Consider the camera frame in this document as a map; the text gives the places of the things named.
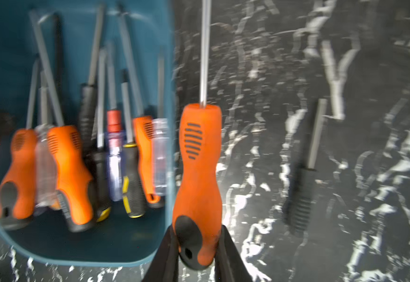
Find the red blue screwdriver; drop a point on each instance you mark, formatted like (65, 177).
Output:
(114, 130)

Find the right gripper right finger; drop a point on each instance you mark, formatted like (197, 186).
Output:
(229, 267)

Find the orange screwdriver in box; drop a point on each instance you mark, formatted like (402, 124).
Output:
(142, 124)

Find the black yellow screwdriver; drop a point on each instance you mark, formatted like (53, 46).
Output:
(133, 194)

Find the black screwdriver in box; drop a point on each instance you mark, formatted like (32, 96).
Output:
(89, 90)

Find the black handled screwdriver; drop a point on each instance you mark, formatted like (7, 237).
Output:
(302, 193)

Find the orange screwdriver left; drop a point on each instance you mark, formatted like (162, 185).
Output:
(18, 186)

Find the orange screwdriver large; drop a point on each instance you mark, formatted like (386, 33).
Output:
(198, 206)

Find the clear tester screwdriver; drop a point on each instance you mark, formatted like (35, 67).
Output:
(46, 171)

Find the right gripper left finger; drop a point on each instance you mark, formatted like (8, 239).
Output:
(165, 264)

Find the clear handled screwdriver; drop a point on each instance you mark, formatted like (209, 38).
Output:
(160, 125)

